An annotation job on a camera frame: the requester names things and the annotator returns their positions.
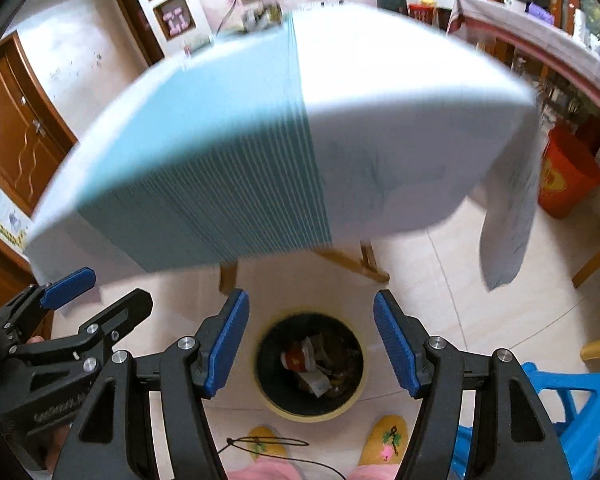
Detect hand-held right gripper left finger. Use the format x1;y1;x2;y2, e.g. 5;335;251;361
52;287;251;480

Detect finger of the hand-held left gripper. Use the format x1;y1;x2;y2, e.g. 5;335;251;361
12;287;155;386
0;267;97;356

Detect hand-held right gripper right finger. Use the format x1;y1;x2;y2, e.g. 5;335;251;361
372;289;566;480

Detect black bin with yellow rim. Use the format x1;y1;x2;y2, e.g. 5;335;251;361
252;312;366;421

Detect white pouch with red label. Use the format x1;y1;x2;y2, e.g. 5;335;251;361
280;337;326;373

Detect person's left hand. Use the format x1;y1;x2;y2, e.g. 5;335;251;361
42;422;76;471

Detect crumpled white wrapper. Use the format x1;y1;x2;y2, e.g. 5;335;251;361
297;370;333;398

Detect yellow knitted slipper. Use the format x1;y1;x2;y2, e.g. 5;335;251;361
247;425;291;461
357;415;408;466

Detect pink trousers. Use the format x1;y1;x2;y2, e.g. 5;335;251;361
225;455;406;480

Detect brown wooden door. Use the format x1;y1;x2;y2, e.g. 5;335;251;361
0;32;78;216

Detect blue plastic stool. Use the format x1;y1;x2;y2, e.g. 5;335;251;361
452;360;600;480

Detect light blue printed tablecloth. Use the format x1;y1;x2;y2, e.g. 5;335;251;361
25;2;541;293

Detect yellow wooden chair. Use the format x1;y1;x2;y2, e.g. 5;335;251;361
572;230;600;361

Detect orange plastic bucket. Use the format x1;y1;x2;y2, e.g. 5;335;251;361
537;125;600;220

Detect dark brown doorway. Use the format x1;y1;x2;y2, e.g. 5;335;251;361
112;0;166;68

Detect red plastic basket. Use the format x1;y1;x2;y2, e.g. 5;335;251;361
407;2;438;23

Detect side table with white cloth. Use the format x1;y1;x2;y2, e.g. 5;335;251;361
450;0;600;126

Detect cartoon wall border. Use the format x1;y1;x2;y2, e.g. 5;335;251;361
0;165;31;256

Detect thin black cord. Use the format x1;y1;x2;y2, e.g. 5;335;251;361
215;437;351;480

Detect wall niche with pink ornaments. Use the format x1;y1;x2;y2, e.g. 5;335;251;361
152;0;198;43

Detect grey hanging cable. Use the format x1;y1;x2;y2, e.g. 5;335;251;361
215;0;243;41

